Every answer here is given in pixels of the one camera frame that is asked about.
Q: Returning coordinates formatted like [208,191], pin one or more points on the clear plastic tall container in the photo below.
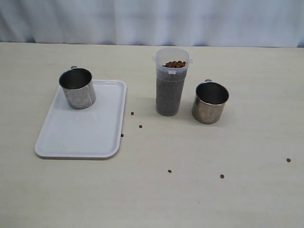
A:
[171,70]

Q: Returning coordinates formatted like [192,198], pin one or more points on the white plastic tray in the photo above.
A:
[94,132]

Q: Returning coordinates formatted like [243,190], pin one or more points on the white curtain backdrop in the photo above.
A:
[237,23]

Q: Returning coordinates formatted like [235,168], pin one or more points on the steel mug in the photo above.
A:
[77,85]
[209,102]

